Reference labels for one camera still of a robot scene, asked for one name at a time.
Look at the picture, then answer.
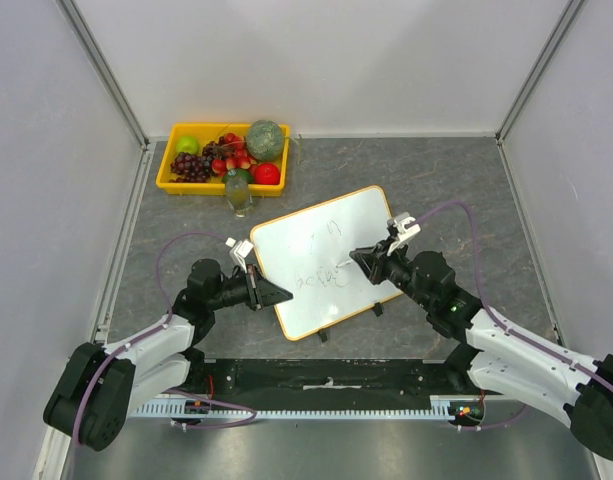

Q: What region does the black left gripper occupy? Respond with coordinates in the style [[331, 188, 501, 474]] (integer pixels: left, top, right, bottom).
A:
[[208, 263, 290, 310]]

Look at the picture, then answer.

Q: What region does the yellow framed whiteboard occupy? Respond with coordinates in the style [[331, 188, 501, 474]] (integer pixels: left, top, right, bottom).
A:
[[250, 185, 401, 341]]

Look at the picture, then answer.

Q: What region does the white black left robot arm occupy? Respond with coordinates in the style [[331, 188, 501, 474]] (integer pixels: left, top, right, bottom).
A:
[[43, 259, 293, 451]]

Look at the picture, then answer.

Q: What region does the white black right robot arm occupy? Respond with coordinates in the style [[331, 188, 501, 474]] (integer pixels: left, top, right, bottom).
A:
[[350, 242, 613, 461]]

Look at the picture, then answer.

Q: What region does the black right whiteboard foot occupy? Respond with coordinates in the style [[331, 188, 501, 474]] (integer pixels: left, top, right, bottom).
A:
[[372, 302, 384, 317]]

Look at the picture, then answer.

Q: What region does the red tomato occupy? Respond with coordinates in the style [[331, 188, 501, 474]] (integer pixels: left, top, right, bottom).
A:
[[253, 162, 281, 185]]

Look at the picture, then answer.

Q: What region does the green avocado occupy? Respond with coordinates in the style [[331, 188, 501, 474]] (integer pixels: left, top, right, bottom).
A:
[[222, 168, 254, 184]]

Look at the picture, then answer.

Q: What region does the dark purple grape bunch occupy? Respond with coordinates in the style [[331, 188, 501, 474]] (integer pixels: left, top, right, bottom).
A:
[[169, 147, 217, 183]]

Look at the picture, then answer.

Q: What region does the red cherry bunch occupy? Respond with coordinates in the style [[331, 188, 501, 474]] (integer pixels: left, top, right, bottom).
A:
[[204, 132, 257, 176]]

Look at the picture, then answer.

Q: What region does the green netted melon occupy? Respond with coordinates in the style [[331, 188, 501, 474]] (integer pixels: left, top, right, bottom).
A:
[[246, 120, 284, 161]]

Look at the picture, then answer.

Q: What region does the green apple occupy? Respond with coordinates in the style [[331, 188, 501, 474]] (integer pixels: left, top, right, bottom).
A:
[[175, 135, 200, 155]]

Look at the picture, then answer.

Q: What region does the yellow plastic fruit tray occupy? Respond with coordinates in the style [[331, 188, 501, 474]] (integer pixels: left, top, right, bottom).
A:
[[156, 121, 290, 197]]

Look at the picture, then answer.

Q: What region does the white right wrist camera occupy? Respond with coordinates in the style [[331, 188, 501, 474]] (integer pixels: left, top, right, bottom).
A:
[[386, 212, 421, 256]]

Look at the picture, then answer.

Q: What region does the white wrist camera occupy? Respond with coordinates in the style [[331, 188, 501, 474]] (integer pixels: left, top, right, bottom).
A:
[[225, 237, 254, 273], [386, 212, 421, 256]]

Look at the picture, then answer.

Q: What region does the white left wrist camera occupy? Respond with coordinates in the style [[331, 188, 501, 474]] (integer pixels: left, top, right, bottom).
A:
[[225, 237, 254, 273]]

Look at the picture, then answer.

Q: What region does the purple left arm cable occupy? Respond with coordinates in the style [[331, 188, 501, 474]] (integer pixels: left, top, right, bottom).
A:
[[71, 231, 260, 449]]

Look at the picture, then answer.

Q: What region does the light blue cable duct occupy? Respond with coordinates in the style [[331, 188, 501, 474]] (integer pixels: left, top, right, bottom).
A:
[[129, 396, 455, 421]]

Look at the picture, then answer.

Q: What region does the aluminium frame post left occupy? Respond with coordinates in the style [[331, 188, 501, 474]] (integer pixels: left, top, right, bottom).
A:
[[54, 0, 151, 147]]

